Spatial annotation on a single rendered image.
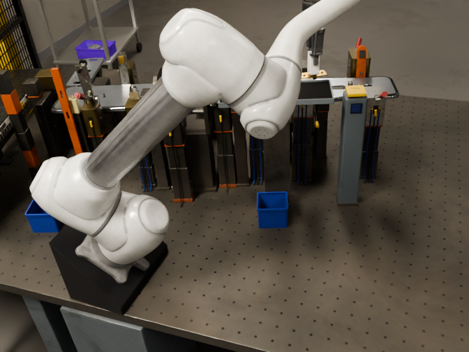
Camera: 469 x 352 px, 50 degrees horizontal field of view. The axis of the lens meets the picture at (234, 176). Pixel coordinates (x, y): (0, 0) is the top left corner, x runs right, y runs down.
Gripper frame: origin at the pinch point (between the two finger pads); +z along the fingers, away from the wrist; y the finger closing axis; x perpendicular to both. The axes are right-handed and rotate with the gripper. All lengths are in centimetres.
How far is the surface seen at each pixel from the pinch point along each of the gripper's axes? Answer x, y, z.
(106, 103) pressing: 71, 44, 25
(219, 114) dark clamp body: 29.7, 15.0, 21.9
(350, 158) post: -11.8, -7.6, 34.0
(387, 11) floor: -208, 368, 126
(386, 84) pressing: -39, 24, 25
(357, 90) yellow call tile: -13.4, -5.2, 9.4
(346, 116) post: -9.4, -7.1, 17.5
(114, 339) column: 77, -37, 68
